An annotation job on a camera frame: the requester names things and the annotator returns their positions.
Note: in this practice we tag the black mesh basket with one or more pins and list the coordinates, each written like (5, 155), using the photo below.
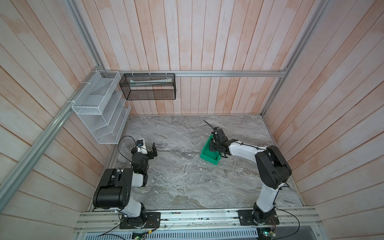
(139, 87)

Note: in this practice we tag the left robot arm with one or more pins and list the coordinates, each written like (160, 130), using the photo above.
(113, 192)

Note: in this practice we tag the aluminium front rail frame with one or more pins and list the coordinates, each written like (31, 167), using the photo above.
(296, 223)

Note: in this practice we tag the white vent grille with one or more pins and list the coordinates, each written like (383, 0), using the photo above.
(209, 234)

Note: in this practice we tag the horizontal aluminium wall rail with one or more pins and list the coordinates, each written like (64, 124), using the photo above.
(267, 73)

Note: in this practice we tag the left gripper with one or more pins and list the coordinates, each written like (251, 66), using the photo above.
(150, 153)

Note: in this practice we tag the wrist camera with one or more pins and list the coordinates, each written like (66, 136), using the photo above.
(140, 143)
(218, 135)

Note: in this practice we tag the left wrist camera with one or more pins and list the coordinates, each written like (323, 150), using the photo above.
(140, 143)

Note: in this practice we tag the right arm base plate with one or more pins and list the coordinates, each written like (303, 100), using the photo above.
(257, 217)

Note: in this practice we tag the white wire shelf rack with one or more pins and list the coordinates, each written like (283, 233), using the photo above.
(102, 108)

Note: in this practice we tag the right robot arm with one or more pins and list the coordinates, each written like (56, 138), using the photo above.
(273, 168)

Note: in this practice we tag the left wall aluminium rail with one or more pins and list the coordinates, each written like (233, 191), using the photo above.
(23, 168)

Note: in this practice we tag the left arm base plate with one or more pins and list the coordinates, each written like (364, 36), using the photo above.
(149, 220)

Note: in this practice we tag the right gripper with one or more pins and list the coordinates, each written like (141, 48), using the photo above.
(212, 146)

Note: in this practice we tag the green plastic bin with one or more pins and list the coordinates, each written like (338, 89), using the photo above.
(208, 155)

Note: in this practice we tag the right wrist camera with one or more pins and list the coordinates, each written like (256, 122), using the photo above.
(218, 135)

